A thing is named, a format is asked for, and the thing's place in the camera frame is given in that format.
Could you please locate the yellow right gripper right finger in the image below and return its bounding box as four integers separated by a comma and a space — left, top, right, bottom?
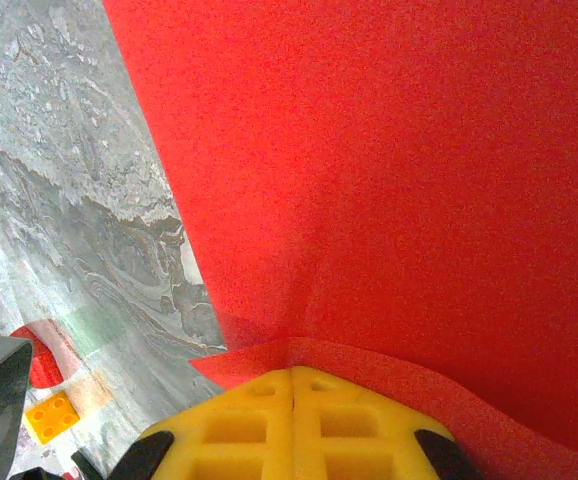
291, 367, 478, 480

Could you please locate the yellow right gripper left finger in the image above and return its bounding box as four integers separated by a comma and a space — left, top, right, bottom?
111, 367, 294, 480

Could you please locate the yellow toy brick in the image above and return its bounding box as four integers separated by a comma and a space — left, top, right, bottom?
22, 392, 81, 446

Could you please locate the small red toy brick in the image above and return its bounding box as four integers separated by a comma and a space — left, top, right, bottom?
9, 322, 65, 391

